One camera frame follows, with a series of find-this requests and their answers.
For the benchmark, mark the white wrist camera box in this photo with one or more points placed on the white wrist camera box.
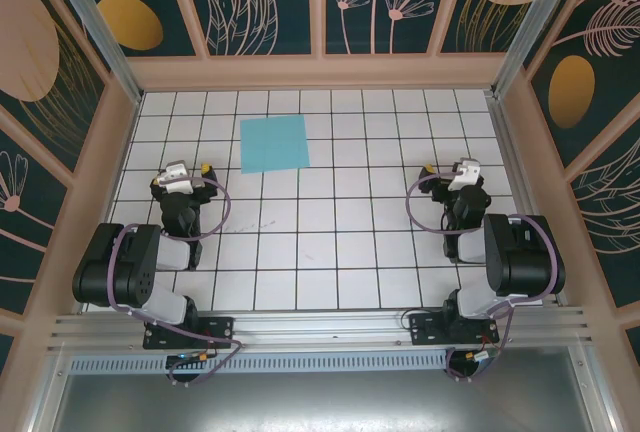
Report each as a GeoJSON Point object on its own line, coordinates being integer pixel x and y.
{"type": "Point", "coordinates": [465, 172]}
{"type": "Point", "coordinates": [177, 177]}

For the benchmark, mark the aluminium side rail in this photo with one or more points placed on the aluminium side rail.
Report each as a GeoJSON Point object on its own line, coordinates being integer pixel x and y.
{"type": "Point", "coordinates": [521, 177]}

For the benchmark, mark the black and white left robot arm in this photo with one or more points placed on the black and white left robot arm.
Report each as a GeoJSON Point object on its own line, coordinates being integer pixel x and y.
{"type": "Point", "coordinates": [125, 262]}

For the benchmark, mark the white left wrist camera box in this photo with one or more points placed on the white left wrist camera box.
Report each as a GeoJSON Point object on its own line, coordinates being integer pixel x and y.
{"type": "Point", "coordinates": [177, 177]}

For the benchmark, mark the aluminium mounting rail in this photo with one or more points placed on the aluminium mounting rail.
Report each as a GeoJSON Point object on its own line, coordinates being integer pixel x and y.
{"type": "Point", "coordinates": [320, 327]}

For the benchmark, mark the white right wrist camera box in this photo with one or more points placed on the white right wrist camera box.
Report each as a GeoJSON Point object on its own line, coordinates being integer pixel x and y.
{"type": "Point", "coordinates": [465, 172]}

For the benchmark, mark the grey metal sheet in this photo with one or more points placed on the grey metal sheet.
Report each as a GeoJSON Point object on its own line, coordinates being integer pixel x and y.
{"type": "Point", "coordinates": [320, 402]}

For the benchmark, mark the teal square paper sheet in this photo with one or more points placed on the teal square paper sheet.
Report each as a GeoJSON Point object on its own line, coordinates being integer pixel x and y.
{"type": "Point", "coordinates": [274, 144]}

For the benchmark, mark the aluminium frame post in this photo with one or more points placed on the aluminium frame post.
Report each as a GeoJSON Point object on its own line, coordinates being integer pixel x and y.
{"type": "Point", "coordinates": [535, 27]}
{"type": "Point", "coordinates": [96, 27]}

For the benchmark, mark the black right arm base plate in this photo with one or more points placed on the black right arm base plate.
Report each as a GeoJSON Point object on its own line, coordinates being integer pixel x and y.
{"type": "Point", "coordinates": [425, 334]}

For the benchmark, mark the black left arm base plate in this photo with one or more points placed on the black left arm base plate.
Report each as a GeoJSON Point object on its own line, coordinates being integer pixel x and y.
{"type": "Point", "coordinates": [220, 332]}

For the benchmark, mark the yellow power connector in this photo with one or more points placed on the yellow power connector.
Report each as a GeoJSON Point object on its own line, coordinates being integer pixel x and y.
{"type": "Point", "coordinates": [472, 354]}
{"type": "Point", "coordinates": [204, 357]}

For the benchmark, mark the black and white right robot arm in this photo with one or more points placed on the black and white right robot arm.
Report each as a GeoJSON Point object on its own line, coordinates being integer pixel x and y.
{"type": "Point", "coordinates": [520, 257]}

